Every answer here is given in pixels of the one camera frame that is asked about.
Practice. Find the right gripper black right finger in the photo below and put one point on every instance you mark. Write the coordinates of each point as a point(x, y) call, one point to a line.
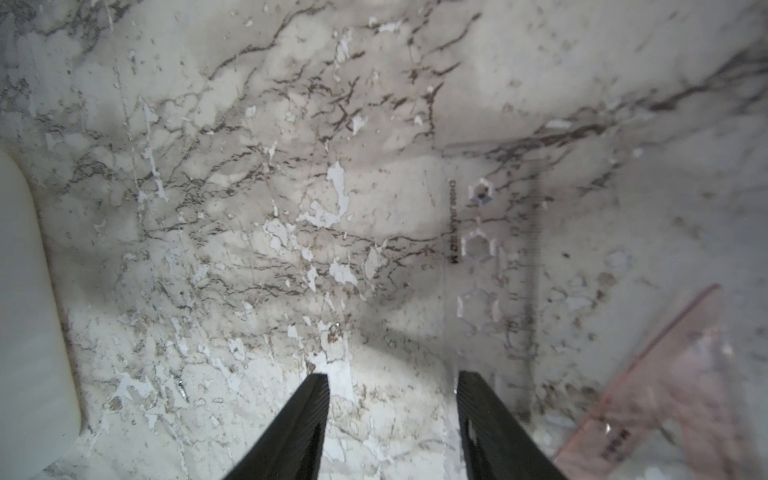
point(495, 446)

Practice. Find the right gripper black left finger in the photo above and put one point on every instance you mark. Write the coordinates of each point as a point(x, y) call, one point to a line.
point(291, 447)

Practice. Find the pink isosceles triangle ruler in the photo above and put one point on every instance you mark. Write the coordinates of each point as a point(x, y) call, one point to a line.
point(688, 373)

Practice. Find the white storage box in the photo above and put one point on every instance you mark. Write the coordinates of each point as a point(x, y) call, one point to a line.
point(40, 411)

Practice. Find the clear stencil ruler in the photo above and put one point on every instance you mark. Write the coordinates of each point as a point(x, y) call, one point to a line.
point(491, 266)

